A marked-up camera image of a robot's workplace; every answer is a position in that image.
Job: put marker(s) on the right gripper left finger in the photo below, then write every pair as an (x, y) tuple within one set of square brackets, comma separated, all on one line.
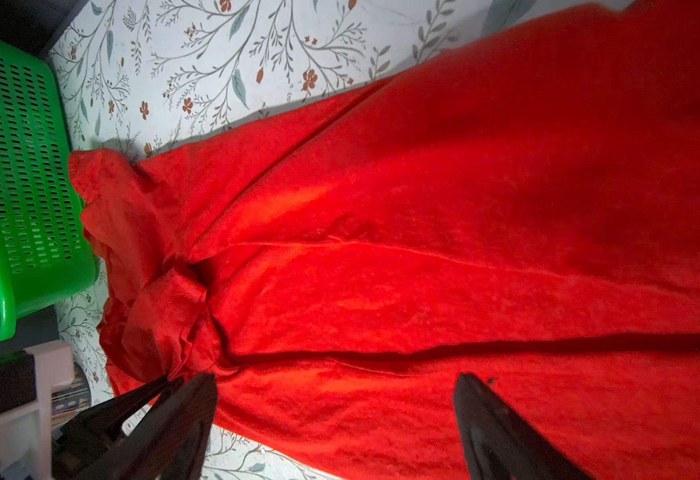
[(163, 441)]

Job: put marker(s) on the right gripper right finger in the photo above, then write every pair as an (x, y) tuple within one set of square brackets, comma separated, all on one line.
[(500, 444)]

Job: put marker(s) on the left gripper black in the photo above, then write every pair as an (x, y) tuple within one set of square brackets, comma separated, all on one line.
[(94, 432)]

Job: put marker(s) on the red t shirt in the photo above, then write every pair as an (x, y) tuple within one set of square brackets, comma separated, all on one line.
[(525, 208)]

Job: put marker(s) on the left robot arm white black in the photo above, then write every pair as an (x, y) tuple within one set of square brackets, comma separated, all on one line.
[(28, 380)]

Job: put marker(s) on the green plastic basket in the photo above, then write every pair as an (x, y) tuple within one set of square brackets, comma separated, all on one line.
[(44, 257)]

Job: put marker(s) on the floral table cloth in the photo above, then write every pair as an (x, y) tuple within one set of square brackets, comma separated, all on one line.
[(145, 77)]

